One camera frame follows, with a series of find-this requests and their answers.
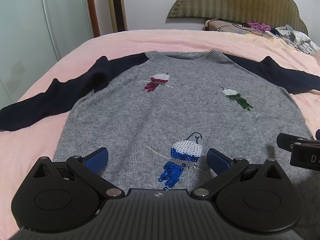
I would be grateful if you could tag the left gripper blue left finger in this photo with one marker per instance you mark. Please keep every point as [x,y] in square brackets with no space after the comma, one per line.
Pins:
[87,168]

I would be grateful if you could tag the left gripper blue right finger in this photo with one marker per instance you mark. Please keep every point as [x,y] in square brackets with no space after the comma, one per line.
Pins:
[226,169]

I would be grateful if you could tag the grey navy sequin sweater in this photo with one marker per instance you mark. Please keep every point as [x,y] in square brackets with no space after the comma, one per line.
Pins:
[159,113]

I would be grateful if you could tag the grey white crumpled clothes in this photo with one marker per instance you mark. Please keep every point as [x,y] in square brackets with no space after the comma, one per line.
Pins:
[298,39]

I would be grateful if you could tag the pink bed sheet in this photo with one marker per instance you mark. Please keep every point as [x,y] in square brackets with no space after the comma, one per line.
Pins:
[20,149]

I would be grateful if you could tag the purple garment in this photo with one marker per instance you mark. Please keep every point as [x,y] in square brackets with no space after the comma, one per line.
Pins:
[259,26]

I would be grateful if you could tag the frosted glass wardrobe door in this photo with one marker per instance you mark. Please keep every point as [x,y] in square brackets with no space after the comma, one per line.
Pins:
[35,35]

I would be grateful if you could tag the olive padded headboard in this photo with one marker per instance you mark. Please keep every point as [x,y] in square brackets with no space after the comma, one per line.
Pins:
[275,13]

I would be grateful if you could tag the gold tower fan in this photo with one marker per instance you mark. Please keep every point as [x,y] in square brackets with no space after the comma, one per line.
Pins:
[117,13]

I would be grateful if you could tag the brown wooden door frame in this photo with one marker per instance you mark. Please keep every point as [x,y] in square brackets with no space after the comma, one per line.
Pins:
[93,18]

